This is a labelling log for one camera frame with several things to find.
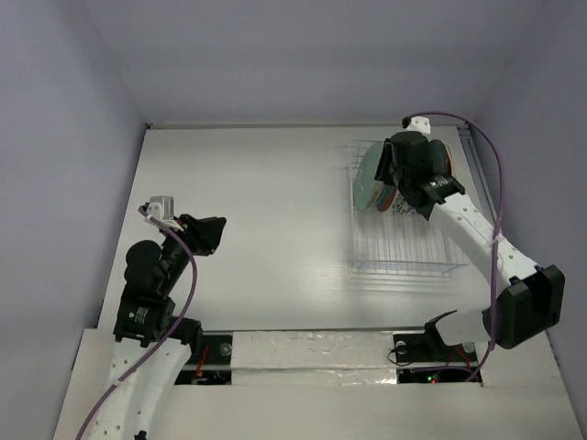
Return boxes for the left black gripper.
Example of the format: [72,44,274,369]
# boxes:
[160,212,227,292]

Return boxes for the light green flower plate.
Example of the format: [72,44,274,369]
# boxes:
[353,142,383,211]

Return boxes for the red and teal plate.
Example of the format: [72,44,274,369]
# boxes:
[375,185,397,213]

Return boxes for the blue floral white plate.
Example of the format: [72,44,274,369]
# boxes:
[392,192,415,215]

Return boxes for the beige bird plate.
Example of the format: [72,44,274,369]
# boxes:
[445,143,457,177]

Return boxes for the white wire dish rack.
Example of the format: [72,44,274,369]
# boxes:
[349,139,469,277]

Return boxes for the dark teal plate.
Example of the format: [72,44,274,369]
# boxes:
[429,139,453,175]

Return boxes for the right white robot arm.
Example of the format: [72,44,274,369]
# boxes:
[374,131,566,359]

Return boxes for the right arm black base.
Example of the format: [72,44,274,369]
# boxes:
[392,322,478,366]

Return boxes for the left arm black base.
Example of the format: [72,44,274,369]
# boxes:
[175,333,233,386]

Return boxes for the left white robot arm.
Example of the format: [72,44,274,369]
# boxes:
[84,206,227,439]

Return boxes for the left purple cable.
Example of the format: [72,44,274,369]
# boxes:
[74,205,201,440]

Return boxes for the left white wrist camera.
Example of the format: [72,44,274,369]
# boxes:
[146,195,174,222]

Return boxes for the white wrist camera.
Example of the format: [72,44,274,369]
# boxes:
[146,195,174,222]
[401,115,431,136]

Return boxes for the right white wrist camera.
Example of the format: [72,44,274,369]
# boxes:
[401,115,431,136]

